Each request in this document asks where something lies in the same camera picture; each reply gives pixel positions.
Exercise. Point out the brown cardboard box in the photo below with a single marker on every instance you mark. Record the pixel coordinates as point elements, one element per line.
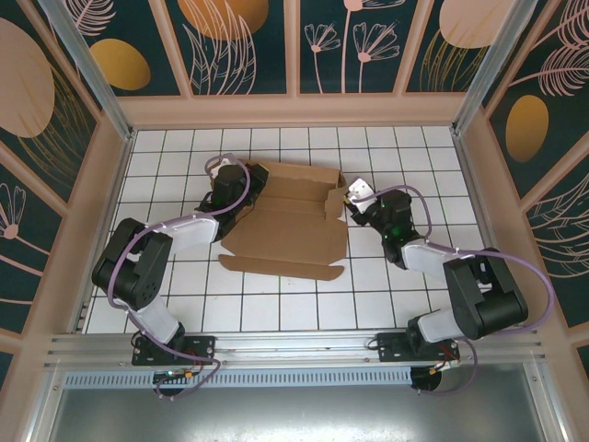
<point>290,239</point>

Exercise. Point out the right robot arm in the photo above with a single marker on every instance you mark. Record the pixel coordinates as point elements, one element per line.
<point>488,299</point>

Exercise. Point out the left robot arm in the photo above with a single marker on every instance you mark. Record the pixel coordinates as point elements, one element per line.
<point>193,232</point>

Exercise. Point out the grey metal sheet panel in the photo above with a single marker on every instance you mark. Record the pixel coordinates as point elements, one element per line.
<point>299,414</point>

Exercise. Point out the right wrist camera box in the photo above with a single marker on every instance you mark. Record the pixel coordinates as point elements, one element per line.
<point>361,193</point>

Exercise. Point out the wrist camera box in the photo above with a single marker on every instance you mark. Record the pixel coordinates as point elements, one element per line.
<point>361,193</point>
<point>223,163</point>

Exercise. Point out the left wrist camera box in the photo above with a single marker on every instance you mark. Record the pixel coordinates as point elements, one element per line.
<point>223,163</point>

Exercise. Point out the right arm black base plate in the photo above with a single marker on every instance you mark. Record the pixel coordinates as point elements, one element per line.
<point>391,347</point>

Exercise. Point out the aluminium mounting rail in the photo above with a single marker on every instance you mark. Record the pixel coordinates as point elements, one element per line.
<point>299,343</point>

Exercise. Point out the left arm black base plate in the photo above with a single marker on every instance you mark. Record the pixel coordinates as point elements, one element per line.
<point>198,350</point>

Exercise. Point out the aluminium frame post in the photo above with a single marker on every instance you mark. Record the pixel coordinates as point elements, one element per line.
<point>488,60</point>
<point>87,60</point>

